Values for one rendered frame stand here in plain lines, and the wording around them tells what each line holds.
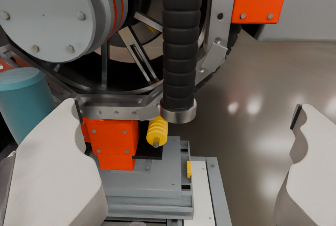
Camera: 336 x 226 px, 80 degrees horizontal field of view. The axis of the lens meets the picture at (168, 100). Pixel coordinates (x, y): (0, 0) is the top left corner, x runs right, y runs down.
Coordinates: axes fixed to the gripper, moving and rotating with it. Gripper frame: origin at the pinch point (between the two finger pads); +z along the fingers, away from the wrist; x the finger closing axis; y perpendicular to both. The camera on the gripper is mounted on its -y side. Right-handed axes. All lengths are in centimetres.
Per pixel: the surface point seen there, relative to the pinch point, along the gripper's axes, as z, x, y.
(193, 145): 82, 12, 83
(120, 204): 33, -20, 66
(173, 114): 7.5, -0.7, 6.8
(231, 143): 85, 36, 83
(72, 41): 15.6, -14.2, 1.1
